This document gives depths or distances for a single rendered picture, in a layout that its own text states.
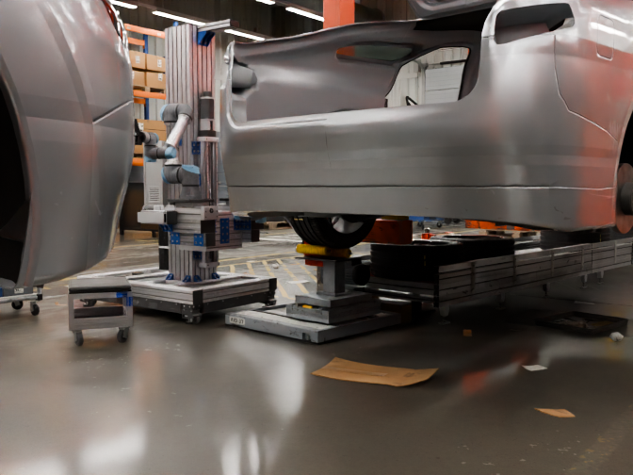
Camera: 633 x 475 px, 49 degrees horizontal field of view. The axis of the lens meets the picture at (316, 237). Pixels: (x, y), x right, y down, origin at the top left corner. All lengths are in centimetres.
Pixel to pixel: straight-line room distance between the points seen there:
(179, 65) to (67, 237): 395
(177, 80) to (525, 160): 315
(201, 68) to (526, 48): 303
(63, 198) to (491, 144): 168
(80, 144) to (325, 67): 306
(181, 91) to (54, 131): 392
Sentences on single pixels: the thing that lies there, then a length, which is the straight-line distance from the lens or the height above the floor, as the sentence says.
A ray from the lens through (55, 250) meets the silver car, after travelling 126.
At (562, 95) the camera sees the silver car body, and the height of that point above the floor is 122.
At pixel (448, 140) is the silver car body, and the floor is 107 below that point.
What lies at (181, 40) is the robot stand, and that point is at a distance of 519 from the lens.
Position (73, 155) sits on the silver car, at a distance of 127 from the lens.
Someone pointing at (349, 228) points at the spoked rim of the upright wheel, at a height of 64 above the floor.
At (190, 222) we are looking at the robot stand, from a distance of 478.
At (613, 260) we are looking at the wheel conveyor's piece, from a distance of 729.
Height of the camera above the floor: 91
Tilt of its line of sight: 4 degrees down
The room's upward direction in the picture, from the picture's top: straight up
